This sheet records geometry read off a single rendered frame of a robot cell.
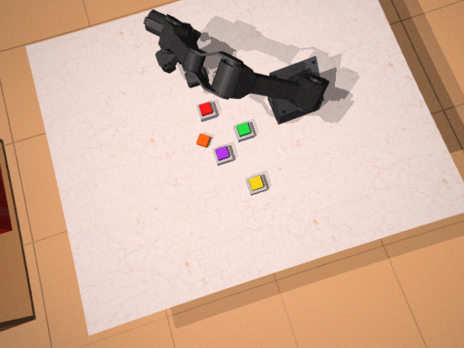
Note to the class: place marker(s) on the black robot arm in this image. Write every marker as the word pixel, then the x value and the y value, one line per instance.
pixel 233 79

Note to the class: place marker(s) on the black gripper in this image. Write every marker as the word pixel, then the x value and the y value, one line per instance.
pixel 191 80

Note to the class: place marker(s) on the green button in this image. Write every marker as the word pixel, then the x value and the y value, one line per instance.
pixel 243 131

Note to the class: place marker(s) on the purple button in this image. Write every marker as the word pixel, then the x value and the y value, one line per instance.
pixel 222 154

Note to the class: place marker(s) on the yellow button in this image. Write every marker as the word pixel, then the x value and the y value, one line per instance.
pixel 256 184

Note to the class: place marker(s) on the orange block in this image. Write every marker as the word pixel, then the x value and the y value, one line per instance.
pixel 203 140

